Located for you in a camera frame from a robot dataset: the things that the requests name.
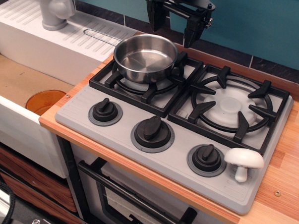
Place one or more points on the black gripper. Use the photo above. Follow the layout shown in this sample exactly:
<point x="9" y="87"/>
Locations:
<point x="197" y="12"/>

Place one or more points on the stainless steel pot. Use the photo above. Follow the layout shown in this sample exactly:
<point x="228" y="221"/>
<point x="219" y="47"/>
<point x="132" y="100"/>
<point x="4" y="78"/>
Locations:
<point x="144" y="58"/>

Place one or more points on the white toy mushroom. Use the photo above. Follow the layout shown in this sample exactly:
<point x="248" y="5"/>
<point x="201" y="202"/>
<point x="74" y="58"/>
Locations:
<point x="244" y="159"/>

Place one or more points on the black left stove knob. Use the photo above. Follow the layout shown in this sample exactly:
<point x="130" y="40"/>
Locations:
<point x="105" y="113"/>

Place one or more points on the black stove knob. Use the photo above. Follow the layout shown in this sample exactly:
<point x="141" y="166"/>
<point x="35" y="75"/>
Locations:
<point x="105" y="113"/>
<point x="152" y="135"/>
<point x="206" y="160"/>

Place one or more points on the black middle stove knob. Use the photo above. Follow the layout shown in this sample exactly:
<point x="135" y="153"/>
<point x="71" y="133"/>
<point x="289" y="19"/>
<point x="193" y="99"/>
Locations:
<point x="152" y="135"/>

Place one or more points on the grey toy stove top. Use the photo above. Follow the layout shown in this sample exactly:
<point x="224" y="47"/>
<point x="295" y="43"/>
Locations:
<point x="172" y="163"/>

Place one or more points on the black right stove knob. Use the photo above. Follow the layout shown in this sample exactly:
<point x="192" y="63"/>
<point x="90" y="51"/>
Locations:
<point x="206" y="160"/>

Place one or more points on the black left burner grate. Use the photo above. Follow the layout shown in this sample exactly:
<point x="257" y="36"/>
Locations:
<point x="157" y="98"/>

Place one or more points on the black burner grate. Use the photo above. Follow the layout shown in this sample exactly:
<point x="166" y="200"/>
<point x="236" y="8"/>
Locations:
<point x="233" y="110"/>
<point x="157" y="98"/>

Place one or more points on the black right burner grate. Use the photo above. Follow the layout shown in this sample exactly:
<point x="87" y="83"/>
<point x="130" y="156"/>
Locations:
<point x="233" y="110"/>

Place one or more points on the grey toy faucet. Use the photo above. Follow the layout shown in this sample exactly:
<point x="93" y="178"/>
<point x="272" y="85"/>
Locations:
<point x="55" y="13"/>

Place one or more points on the white toy sink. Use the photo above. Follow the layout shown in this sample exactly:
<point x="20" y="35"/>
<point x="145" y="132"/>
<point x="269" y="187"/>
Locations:
<point x="32" y="60"/>

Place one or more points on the orange sink drain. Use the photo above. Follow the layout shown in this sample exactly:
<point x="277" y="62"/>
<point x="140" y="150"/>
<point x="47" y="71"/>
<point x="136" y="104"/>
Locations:
<point x="44" y="100"/>

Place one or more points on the wooden drawer fronts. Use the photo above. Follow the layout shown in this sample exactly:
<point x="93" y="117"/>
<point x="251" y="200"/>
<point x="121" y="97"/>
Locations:
<point x="47" y="192"/>

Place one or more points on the oven door with handle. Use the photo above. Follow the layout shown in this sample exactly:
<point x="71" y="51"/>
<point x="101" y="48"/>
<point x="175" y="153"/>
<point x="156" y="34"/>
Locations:
<point x="123" y="205"/>

